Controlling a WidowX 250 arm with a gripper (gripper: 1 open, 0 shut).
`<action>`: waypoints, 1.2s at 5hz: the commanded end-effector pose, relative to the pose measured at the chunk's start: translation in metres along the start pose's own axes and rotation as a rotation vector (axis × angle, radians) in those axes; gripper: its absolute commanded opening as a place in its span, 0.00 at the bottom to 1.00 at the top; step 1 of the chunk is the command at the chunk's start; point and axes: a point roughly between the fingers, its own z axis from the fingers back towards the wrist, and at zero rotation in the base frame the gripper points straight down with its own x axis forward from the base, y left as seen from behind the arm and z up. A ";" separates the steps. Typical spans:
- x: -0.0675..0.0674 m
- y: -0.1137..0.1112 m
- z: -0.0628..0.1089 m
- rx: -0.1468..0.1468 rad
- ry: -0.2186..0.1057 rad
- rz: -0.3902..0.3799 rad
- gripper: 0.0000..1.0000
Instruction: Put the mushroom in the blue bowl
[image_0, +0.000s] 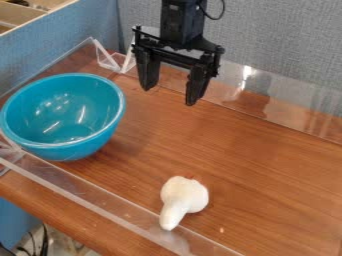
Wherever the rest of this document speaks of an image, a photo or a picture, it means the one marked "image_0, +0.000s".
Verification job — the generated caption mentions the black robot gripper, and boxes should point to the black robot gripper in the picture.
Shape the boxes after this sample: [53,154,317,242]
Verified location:
[132,0,226,106]

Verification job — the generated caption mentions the white toy mushroom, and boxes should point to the white toy mushroom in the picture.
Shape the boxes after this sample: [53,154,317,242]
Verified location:
[159,176,210,231]

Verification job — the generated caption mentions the blue ceramic bowl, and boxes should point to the blue ceramic bowl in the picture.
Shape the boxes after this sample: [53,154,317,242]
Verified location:
[0,73,126,161]

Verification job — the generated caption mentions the clear acrylic back barrier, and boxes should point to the clear acrylic back barrier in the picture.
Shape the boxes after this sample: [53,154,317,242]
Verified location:
[128,35,342,146]

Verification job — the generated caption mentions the clear acrylic barrier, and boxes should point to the clear acrylic barrier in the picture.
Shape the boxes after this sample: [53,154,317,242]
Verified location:
[128,35,342,146]
[0,133,244,256]

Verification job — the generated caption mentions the wooden shelf unit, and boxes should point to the wooden shelf unit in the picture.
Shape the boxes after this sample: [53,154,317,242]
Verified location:
[0,0,79,37]

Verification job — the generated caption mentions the clear acrylic front barrier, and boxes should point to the clear acrylic front barrier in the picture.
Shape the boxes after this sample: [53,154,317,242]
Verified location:
[0,133,244,256]

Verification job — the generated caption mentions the clear acrylic corner bracket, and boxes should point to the clear acrylic corner bracket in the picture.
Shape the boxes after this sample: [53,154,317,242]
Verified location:
[92,39,136,74]

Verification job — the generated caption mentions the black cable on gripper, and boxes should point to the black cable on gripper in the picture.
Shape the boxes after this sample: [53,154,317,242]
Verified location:
[198,0,227,21]

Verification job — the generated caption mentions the black cables under table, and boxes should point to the black cables under table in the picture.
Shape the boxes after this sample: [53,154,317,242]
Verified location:
[0,223,51,256]

